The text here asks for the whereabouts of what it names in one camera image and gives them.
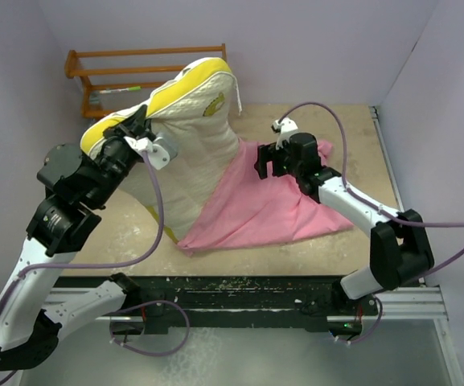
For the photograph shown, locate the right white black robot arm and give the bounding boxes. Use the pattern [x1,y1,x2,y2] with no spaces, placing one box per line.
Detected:
[254,133,434,314]

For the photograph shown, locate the orange wooden rack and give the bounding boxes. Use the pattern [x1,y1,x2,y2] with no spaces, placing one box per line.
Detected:
[64,43,227,119]

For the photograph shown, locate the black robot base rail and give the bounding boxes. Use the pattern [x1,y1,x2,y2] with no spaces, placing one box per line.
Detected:
[114,276,378,335]

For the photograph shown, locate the pink pillowcase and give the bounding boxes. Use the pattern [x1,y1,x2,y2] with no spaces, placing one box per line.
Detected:
[177,140,353,254]

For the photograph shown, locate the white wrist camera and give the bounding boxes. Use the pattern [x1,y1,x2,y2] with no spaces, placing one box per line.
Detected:
[125,133,178,170]
[271,117,298,150]

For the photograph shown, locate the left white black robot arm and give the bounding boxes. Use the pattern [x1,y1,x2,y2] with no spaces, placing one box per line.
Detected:
[0,117,155,372]

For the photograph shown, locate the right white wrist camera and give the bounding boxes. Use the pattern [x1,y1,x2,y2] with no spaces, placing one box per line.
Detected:
[271,117,298,150]

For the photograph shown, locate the green marker pen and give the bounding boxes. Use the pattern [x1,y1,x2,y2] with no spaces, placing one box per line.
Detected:
[98,85,142,95]

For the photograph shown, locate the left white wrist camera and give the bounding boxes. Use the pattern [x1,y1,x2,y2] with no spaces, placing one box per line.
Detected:
[125,133,178,170]

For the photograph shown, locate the yellow white pillow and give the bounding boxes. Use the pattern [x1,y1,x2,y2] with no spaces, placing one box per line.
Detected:
[79,56,244,244]

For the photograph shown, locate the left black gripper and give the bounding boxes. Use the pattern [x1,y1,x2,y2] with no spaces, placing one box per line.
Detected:
[84,105,150,208]

